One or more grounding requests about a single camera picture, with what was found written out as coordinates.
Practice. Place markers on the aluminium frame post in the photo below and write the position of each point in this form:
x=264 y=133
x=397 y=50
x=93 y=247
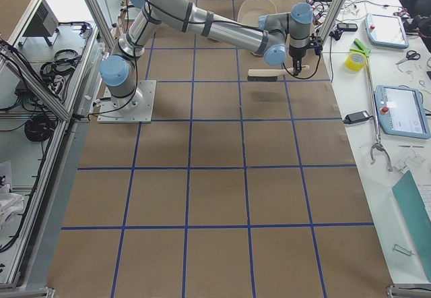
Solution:
x=330 y=19

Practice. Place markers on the beige hand brush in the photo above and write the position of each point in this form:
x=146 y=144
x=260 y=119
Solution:
x=267 y=75

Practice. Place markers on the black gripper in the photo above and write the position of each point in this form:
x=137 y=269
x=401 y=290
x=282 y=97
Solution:
x=297 y=54

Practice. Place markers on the teal folder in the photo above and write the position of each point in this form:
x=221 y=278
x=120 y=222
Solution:
x=415 y=215

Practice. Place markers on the grey metal box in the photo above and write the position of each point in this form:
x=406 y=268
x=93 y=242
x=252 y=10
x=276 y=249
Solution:
x=44 y=24

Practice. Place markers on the teach pendant tablet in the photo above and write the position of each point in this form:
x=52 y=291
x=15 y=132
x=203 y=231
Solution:
x=386 y=31
x=400 y=112

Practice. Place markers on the white crumpled cloth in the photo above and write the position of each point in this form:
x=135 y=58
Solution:
x=12 y=203

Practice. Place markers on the beige plastic dustpan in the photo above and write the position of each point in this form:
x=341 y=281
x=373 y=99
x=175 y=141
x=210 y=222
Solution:
x=251 y=10

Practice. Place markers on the green handled reach grabber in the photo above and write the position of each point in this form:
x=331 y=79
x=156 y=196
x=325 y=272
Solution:
x=360 y=47

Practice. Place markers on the far teach pendant tablet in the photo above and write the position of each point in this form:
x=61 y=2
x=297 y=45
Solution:
x=386 y=31

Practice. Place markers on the pale yellow crescent peel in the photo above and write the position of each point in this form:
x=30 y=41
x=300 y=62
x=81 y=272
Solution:
x=258 y=54

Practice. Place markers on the black scissors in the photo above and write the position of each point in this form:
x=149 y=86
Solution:
x=411 y=55

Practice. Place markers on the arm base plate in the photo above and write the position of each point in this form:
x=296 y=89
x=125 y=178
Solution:
x=139 y=109

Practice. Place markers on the yellow tape roll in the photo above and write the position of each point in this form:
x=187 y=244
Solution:
x=355 y=61

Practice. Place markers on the black power adapter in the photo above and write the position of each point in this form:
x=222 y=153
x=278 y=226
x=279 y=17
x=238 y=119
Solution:
x=357 y=117

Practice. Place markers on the near teach pendant tablet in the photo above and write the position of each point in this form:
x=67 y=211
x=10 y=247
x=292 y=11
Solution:
x=400 y=112

